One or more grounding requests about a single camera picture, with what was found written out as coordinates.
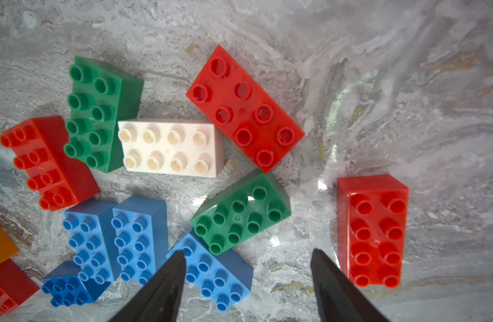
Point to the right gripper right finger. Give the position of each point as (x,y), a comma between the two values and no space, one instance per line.
(337,298)

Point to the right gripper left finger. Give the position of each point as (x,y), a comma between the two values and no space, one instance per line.
(160,298)

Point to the light blue brick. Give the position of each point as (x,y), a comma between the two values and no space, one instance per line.
(92,238)
(141,237)
(226,279)

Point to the dark blue brick lower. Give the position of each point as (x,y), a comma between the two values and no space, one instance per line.
(64,285)

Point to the red brick far right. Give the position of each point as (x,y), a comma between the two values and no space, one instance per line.
(372,215)

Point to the red brick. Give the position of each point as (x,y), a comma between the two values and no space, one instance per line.
(243,111)
(15,287)
(39,147)
(372,215)

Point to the green brick lower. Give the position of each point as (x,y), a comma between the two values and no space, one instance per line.
(254,203)

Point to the green brick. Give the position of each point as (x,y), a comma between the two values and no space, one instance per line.
(102,95)
(254,203)

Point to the red brick lower left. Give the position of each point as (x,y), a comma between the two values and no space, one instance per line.
(15,287)

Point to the white brick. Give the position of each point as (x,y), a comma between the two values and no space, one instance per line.
(172,146)

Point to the red brick centre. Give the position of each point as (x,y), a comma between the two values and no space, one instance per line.
(39,147)

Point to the red brick upper right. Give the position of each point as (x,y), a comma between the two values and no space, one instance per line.
(243,111)

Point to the green brick upper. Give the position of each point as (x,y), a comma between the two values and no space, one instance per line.
(102,95)

